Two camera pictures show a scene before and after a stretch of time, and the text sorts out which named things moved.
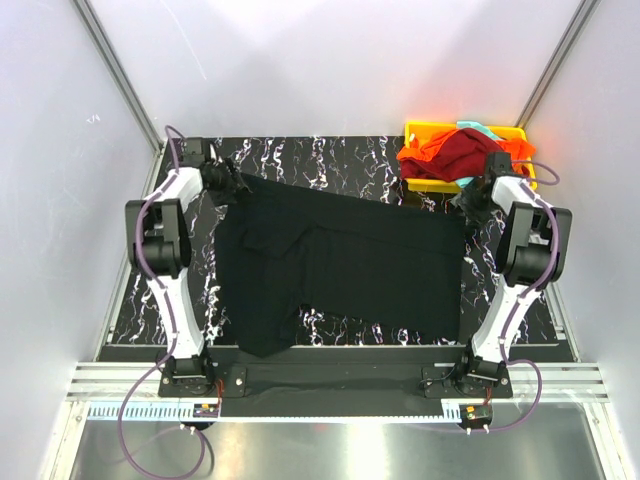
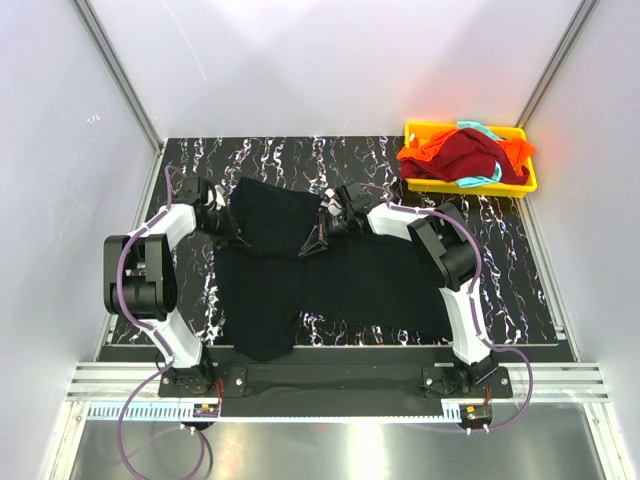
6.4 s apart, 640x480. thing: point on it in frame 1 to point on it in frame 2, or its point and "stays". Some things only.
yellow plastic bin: [417, 131] stays
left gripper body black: [225, 181] to [219, 227]
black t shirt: [390, 264] stays
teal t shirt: [472, 125] stays
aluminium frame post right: [585, 10] stays
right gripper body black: [477, 208] to [340, 226]
